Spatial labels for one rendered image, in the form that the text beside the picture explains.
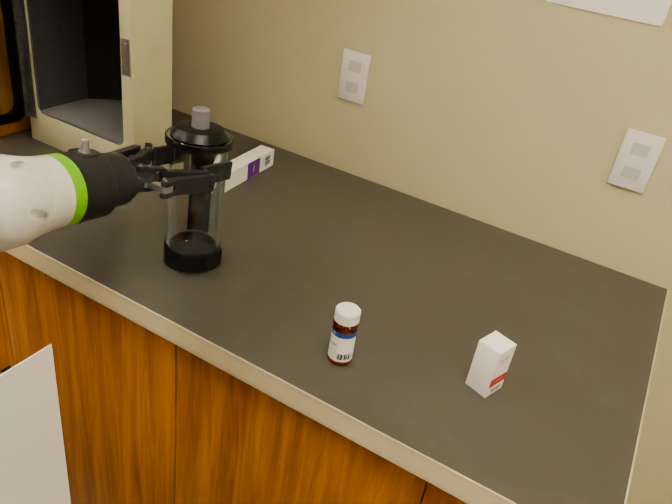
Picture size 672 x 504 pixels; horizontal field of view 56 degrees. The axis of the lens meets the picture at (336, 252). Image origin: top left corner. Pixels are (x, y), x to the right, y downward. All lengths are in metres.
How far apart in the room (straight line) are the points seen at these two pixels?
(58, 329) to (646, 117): 1.18
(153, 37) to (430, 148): 0.63
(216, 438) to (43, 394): 0.58
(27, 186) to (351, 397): 0.49
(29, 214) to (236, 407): 0.46
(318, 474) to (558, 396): 0.38
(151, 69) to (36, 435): 0.89
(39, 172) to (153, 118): 0.61
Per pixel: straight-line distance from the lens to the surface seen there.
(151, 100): 1.37
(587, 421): 1.00
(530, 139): 1.39
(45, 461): 0.64
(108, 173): 0.86
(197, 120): 1.02
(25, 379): 0.56
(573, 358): 1.10
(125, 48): 1.31
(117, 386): 1.26
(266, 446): 1.06
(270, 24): 1.62
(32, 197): 0.78
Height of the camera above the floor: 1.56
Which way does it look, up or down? 31 degrees down
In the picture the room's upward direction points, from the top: 9 degrees clockwise
